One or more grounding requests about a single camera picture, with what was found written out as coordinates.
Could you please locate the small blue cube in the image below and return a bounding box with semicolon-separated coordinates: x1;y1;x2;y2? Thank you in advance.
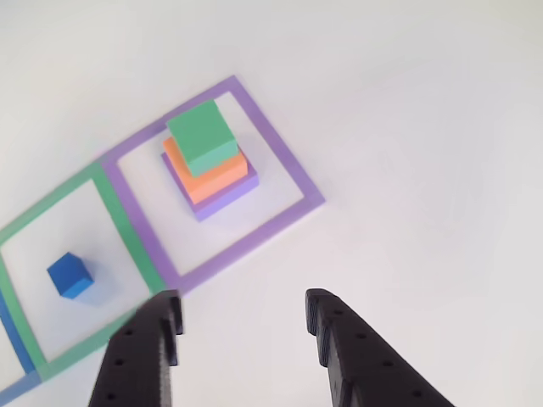
46;251;95;300

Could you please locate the purple square block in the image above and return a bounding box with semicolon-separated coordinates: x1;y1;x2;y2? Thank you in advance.
160;151;260;223

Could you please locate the orange square block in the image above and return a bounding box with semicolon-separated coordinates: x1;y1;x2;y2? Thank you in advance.
161;136;249;206

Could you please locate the green cube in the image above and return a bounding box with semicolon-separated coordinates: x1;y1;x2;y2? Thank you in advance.
165;99;240;179

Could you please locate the blue square frame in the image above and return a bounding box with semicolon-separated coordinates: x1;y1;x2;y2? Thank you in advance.
0;291;44;404

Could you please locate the green square frame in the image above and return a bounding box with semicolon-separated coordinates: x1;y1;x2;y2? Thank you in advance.
0;162;167;381

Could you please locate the purple square frame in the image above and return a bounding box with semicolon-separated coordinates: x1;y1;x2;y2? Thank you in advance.
101;75;327;296

